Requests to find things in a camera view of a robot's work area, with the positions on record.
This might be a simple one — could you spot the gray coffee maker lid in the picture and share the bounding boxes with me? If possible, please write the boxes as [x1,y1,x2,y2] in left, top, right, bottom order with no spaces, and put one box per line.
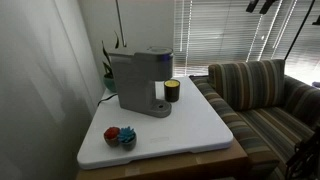
[133,46,175,64]

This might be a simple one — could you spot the gray coffee maker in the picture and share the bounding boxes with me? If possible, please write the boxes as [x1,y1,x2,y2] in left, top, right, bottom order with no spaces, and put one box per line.
[109,46,175,119]

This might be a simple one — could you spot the black slanted stand pole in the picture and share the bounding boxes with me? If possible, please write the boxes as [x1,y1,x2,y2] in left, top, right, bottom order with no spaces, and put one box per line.
[283,0,316,61]

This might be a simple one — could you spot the white window blinds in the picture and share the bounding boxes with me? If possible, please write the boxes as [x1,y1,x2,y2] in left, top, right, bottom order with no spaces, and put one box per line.
[173,0,320,84]

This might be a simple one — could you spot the striped sofa cushion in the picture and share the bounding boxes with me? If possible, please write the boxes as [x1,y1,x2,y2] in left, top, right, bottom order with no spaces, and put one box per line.
[208,59,287,112]

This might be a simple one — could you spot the dark candle jar yellow wax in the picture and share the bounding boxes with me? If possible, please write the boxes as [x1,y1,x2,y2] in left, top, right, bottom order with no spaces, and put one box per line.
[163,78,181,103]

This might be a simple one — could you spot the striped fabric sofa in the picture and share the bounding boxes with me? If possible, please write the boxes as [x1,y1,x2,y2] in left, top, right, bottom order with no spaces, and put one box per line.
[189,74,320,180]

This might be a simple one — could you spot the thin metal lamp pole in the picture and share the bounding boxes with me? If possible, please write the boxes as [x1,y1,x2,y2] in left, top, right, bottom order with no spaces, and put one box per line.
[115,0,128,48]

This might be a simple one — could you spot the white plastic table board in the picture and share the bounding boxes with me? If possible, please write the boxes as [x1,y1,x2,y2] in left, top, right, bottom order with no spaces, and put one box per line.
[76,76,234,170]

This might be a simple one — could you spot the snake plant in teal pot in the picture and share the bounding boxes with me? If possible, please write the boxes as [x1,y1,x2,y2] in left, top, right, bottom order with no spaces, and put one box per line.
[101,31,120,94]

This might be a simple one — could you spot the brown wooden table base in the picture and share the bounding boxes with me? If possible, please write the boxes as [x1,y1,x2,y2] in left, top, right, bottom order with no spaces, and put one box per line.
[75,138,250,180]

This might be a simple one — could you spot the blue succulent in small pot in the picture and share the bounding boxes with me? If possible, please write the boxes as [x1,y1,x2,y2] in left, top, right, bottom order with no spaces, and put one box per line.
[117,126,138,151]

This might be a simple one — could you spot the red succulent in small pot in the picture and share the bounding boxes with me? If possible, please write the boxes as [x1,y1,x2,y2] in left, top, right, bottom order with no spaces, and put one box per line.
[103,126,121,148]

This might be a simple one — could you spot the black tripod frame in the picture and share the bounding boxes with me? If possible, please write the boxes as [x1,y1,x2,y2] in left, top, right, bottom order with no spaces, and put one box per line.
[285,124,320,180]

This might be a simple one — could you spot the black coffee maker power cable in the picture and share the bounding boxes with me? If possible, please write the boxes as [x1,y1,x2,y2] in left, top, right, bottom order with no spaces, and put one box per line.
[96,92,118,108]

